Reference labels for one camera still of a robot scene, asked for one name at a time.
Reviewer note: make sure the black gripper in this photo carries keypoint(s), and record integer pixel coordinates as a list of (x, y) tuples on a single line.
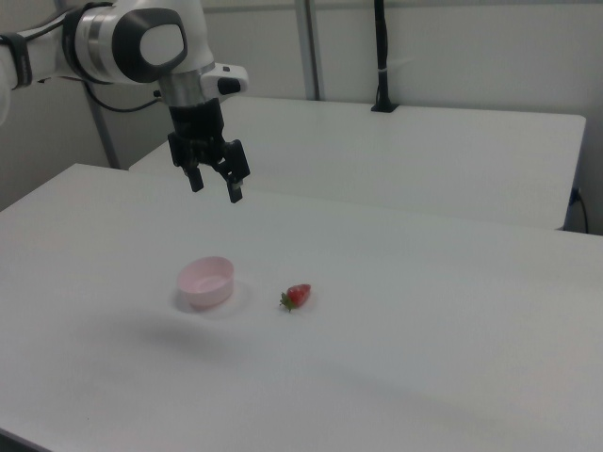
[(195, 122)]

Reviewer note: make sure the red strawberry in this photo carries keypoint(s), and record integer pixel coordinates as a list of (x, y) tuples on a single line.
[(298, 295)]

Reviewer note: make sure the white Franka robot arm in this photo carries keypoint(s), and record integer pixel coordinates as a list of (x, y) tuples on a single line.
[(118, 42)]

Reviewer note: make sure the pink plastic bowl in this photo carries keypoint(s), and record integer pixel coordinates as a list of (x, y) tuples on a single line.
[(207, 282)]

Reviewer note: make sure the black pole with base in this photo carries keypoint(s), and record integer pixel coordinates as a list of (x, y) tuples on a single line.
[(382, 52)]

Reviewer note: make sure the blue plug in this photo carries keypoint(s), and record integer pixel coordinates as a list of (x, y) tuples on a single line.
[(574, 198)]

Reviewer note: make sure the slanted aluminium frame post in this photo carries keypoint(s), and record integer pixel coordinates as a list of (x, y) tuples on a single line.
[(104, 136)]

